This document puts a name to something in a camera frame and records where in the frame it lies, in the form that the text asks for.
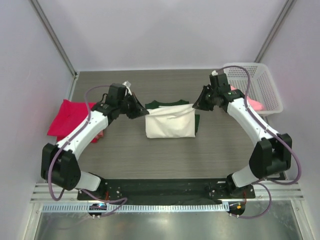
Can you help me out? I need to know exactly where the aluminium corner post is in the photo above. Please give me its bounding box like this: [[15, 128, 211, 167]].
[[29, 0, 77, 79], [254, 0, 297, 63]]

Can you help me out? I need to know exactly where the white perforated plastic basket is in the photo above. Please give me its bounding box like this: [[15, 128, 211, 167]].
[[223, 62, 283, 116]]

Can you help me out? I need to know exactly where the aluminium frame rail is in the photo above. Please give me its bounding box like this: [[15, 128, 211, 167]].
[[30, 180, 304, 203]]

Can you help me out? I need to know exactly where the folded salmon t shirt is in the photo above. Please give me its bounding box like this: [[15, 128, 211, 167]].
[[97, 130, 104, 138]]

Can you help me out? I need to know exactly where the white slotted cable duct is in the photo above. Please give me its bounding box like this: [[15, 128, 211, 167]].
[[42, 202, 229, 213]]

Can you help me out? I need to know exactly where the pink t shirt in basket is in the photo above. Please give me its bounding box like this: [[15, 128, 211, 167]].
[[226, 86, 265, 113]]

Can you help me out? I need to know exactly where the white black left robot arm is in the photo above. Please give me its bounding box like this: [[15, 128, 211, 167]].
[[41, 81, 149, 201]]

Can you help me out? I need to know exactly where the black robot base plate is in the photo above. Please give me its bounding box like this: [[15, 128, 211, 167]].
[[89, 178, 256, 205]]

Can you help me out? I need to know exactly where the right aluminium corner post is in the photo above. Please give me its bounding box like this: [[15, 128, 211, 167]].
[[254, 0, 297, 63]]

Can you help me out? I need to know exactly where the left aluminium corner post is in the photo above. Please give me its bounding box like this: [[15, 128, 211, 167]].
[[29, 0, 77, 79]]

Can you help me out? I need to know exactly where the folded magenta t shirt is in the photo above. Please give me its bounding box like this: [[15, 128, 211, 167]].
[[47, 99, 88, 141]]

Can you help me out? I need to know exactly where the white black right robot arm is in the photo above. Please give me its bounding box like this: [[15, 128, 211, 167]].
[[192, 71, 292, 198]]

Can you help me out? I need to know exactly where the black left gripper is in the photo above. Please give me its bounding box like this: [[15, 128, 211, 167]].
[[117, 92, 149, 119]]

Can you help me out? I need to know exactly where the white and green t shirt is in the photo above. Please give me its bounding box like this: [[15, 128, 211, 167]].
[[145, 99, 200, 139]]

